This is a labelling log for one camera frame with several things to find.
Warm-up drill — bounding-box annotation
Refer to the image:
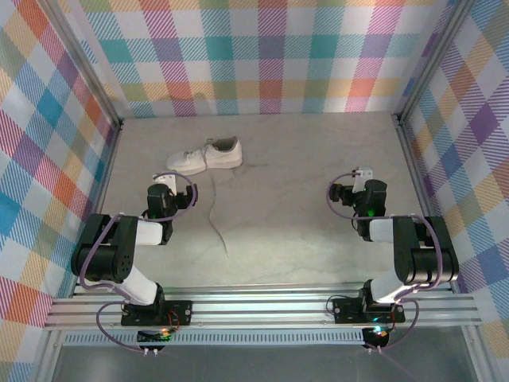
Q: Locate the white sneaker shoe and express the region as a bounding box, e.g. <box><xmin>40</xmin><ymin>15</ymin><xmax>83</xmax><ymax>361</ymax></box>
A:
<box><xmin>165</xmin><ymin>135</ymin><xmax>243</xmax><ymax>176</ymax></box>

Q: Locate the left controller board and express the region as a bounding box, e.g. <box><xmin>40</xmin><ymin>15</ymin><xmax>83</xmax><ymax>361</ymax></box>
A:
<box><xmin>136</xmin><ymin>326</ymin><xmax>176</xmax><ymax>344</ymax></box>

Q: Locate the controller board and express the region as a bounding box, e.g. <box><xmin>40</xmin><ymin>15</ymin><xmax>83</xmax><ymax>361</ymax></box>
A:
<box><xmin>136</xmin><ymin>326</ymin><xmax>176</xmax><ymax>344</ymax></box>
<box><xmin>361</xmin><ymin>325</ymin><xmax>391</xmax><ymax>350</ymax></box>

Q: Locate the right controller board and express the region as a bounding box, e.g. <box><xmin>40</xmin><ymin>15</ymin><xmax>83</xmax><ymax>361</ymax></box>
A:
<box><xmin>361</xmin><ymin>325</ymin><xmax>391</xmax><ymax>350</ymax></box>

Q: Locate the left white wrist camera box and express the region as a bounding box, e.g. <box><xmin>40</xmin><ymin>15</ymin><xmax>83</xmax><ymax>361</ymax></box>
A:
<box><xmin>153</xmin><ymin>171</ymin><xmax>178</xmax><ymax>196</ymax></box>

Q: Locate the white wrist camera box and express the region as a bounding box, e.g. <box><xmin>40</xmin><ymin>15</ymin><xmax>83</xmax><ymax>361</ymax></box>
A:
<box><xmin>352</xmin><ymin>166</ymin><xmax>375</xmax><ymax>193</ymax></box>
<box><xmin>153</xmin><ymin>171</ymin><xmax>178</xmax><ymax>196</ymax></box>

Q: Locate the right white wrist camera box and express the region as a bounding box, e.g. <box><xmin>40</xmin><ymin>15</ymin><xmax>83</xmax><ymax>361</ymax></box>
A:
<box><xmin>352</xmin><ymin>166</ymin><xmax>375</xmax><ymax>193</ymax></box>

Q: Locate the right aluminium side rail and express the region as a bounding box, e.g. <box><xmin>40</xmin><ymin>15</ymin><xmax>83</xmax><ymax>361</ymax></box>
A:
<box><xmin>392</xmin><ymin>114</ymin><xmax>457</xmax><ymax>290</ymax></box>

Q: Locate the aluminium side rail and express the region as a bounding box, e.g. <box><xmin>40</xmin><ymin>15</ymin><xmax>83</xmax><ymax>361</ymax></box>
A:
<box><xmin>392</xmin><ymin>114</ymin><xmax>457</xmax><ymax>290</ymax></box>
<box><xmin>69</xmin><ymin>119</ymin><xmax>124</xmax><ymax>298</ymax></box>

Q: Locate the left aluminium side rail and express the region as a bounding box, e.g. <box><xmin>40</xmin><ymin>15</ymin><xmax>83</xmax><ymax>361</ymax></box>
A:
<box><xmin>69</xmin><ymin>119</ymin><xmax>124</xmax><ymax>298</ymax></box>

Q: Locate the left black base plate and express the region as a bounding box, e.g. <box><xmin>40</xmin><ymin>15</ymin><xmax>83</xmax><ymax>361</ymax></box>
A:
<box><xmin>120</xmin><ymin>300</ymin><xmax>193</xmax><ymax>328</ymax></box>

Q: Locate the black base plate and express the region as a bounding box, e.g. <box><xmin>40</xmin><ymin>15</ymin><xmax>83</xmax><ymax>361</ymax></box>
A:
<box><xmin>331</xmin><ymin>296</ymin><xmax>407</xmax><ymax>325</ymax></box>
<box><xmin>120</xmin><ymin>300</ymin><xmax>193</xmax><ymax>328</ymax></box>

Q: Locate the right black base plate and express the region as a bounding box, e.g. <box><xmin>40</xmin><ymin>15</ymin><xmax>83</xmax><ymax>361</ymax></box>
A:
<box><xmin>331</xmin><ymin>296</ymin><xmax>407</xmax><ymax>325</ymax></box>

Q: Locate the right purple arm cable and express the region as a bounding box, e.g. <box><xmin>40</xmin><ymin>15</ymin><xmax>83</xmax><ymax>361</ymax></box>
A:
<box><xmin>325</xmin><ymin>170</ymin><xmax>443</xmax><ymax>354</ymax></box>

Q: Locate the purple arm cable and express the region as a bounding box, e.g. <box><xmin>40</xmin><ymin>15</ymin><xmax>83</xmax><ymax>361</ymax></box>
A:
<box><xmin>77</xmin><ymin>170</ymin><xmax>200</xmax><ymax>356</ymax></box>
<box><xmin>325</xmin><ymin>170</ymin><xmax>443</xmax><ymax>354</ymax></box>

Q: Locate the aluminium mounting rail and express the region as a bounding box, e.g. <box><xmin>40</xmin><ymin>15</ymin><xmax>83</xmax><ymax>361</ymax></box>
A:
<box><xmin>42</xmin><ymin>283</ymin><xmax>485</xmax><ymax>332</ymax></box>

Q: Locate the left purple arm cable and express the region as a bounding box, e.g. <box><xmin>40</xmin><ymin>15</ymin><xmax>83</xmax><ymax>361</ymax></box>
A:
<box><xmin>77</xmin><ymin>170</ymin><xmax>200</xmax><ymax>356</ymax></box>

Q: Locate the left aluminium frame post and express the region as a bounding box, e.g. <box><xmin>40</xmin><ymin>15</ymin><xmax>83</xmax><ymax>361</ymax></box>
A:
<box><xmin>46</xmin><ymin>0</ymin><xmax>123</xmax><ymax>131</ymax></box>

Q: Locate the aluminium frame post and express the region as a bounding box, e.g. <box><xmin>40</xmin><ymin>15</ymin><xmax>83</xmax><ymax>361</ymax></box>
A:
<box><xmin>46</xmin><ymin>0</ymin><xmax>123</xmax><ymax>131</ymax></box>
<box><xmin>395</xmin><ymin>0</ymin><xmax>476</xmax><ymax>123</ymax></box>

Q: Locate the slotted grey cable duct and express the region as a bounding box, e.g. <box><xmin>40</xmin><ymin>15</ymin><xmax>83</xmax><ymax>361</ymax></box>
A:
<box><xmin>62</xmin><ymin>330</ymin><xmax>367</xmax><ymax>346</ymax></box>

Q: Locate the right aluminium frame post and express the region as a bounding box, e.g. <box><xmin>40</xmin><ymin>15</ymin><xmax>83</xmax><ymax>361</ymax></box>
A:
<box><xmin>395</xmin><ymin>0</ymin><xmax>476</xmax><ymax>123</ymax></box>

